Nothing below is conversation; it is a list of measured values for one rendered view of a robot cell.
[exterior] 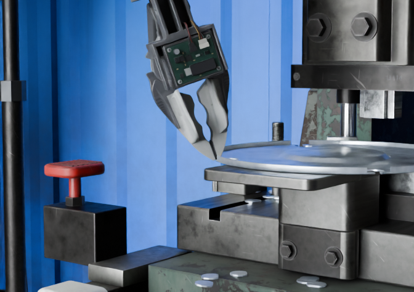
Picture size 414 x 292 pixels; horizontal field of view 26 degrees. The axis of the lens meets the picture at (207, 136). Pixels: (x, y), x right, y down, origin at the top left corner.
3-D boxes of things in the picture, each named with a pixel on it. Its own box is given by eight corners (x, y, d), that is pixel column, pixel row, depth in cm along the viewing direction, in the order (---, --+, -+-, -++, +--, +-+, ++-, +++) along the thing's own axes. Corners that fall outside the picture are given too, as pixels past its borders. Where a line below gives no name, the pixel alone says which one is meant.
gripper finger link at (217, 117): (224, 164, 99) (198, 85, 98) (214, 158, 105) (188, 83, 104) (250, 154, 100) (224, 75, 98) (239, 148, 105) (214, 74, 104)
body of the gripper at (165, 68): (167, 97, 96) (129, -11, 94) (156, 94, 104) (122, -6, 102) (233, 74, 97) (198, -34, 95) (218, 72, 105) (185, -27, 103)
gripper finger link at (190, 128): (198, 174, 99) (170, 94, 97) (189, 167, 104) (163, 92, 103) (224, 164, 99) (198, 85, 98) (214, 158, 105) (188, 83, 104)
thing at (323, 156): (400, 143, 123) (401, 138, 123) (508, 171, 95) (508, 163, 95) (193, 148, 118) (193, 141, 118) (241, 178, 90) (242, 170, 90)
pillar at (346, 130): (350, 175, 125) (352, 74, 124) (337, 174, 127) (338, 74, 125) (358, 173, 127) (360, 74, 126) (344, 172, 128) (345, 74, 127)
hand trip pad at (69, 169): (72, 226, 114) (71, 166, 114) (40, 220, 118) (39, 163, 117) (109, 218, 120) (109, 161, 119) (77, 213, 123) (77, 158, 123)
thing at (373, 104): (390, 119, 113) (391, 89, 112) (356, 117, 116) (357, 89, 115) (401, 117, 115) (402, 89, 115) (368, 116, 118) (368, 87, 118)
